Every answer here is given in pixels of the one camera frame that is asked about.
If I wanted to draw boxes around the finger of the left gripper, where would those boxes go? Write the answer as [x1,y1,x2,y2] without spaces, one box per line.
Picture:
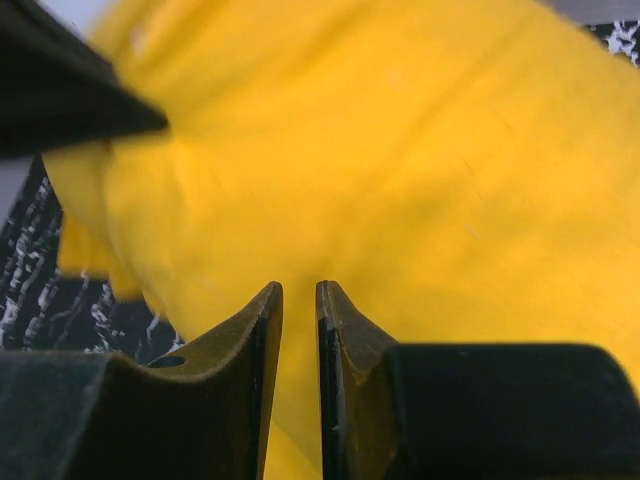
[1,1,168,159]

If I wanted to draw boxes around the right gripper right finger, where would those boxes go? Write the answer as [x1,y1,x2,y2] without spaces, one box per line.
[316,281,639,479]

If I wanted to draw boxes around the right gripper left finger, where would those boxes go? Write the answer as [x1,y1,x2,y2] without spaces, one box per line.
[1,282,283,479]

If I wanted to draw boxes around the yellow Pikachu pillowcase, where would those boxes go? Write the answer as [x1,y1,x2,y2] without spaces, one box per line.
[43,1,639,479]

